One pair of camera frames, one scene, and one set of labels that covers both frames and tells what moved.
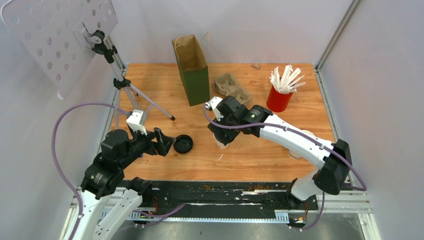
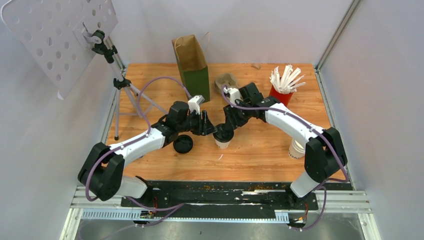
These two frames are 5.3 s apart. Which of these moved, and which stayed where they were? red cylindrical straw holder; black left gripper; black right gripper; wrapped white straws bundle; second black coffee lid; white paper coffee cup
Moved: black left gripper; black right gripper
Stayed: second black coffee lid; white paper coffee cup; wrapped white straws bundle; red cylindrical straw holder
